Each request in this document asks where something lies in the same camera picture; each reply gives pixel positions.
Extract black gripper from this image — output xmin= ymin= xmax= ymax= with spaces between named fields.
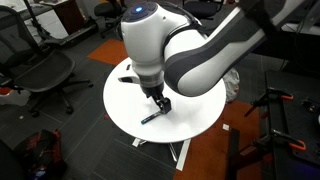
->
xmin=138 ymin=72 xmax=173 ymax=114

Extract teal capped marker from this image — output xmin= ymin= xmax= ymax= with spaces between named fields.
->
xmin=140 ymin=111 xmax=164 ymax=126

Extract white table base legs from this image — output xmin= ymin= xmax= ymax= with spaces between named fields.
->
xmin=131 ymin=137 xmax=192 ymax=172

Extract translucent plastic bag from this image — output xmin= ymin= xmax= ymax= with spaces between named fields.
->
xmin=222 ymin=68 xmax=241 ymax=104

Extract black swivel office chair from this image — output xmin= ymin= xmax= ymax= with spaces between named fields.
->
xmin=182 ymin=0 xmax=224 ymax=20
xmin=93 ymin=0 xmax=127 ymax=39

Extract black kick scooter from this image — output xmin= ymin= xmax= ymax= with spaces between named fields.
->
xmin=23 ymin=0 xmax=100 ymax=48

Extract black mesh office chair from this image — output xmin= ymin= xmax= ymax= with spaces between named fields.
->
xmin=0 ymin=5 xmax=94 ymax=118

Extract black orange bar clamp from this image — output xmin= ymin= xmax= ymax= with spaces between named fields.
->
xmin=251 ymin=129 xmax=307 ymax=158
xmin=243 ymin=87 xmax=295 ymax=118

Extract brown wooden cabinet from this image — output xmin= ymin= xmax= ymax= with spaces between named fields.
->
xmin=53 ymin=0 xmax=86 ymax=36

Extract red black bag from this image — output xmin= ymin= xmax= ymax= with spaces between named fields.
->
xmin=14 ymin=129 xmax=68 ymax=180

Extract white cabinet desk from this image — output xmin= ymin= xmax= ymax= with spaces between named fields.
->
xmin=0 ymin=0 xmax=70 ymax=42

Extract black work table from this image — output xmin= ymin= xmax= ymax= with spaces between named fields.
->
xmin=264 ymin=69 xmax=320 ymax=180

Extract white red floor object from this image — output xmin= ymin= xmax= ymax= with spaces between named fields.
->
xmin=0 ymin=87 xmax=32 ymax=107

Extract small black device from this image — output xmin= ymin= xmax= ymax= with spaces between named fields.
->
xmin=301 ymin=98 xmax=320 ymax=114

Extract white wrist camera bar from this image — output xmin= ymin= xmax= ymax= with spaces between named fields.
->
xmin=117 ymin=63 xmax=143 ymax=84

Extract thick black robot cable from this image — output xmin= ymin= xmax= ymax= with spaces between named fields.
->
xmin=162 ymin=2 xmax=203 ymax=36

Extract black stand post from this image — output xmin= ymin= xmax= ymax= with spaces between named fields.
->
xmin=225 ymin=128 xmax=241 ymax=180

